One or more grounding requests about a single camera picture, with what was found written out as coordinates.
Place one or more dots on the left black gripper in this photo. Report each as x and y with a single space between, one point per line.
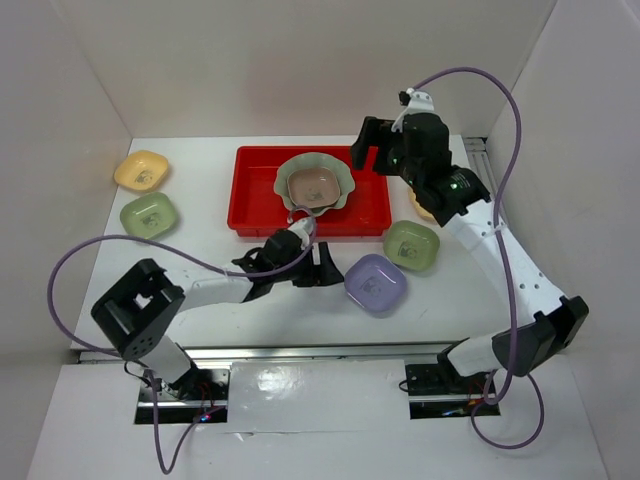
319 274

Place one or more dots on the large green scalloped bowl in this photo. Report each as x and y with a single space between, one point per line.
310 160

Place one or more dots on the aluminium rail front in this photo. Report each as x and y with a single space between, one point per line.
318 352

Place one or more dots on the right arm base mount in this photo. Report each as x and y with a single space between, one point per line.
432 396

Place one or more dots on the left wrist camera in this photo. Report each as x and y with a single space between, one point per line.
305 230

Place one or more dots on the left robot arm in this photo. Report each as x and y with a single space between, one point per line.
136 312

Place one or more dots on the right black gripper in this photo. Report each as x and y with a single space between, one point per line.
374 131

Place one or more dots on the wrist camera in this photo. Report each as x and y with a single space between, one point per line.
305 230
413 102

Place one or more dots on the pink square panda plate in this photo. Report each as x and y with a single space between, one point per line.
316 187

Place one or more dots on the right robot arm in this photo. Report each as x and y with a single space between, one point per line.
543 321

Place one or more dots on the red plastic bin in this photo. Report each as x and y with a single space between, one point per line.
255 210

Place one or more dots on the yellow square plate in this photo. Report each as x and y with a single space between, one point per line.
420 211
142 171

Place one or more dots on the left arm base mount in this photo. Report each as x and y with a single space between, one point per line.
205 400

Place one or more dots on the purple square panda plate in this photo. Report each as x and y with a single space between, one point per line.
375 284

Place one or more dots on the aluminium rail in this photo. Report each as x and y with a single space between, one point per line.
318 352
492 160

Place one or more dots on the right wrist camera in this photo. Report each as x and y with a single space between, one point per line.
413 102

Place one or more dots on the green square plate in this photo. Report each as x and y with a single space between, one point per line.
149 216
411 246

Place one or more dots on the aluminium rail right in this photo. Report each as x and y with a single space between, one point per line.
492 160

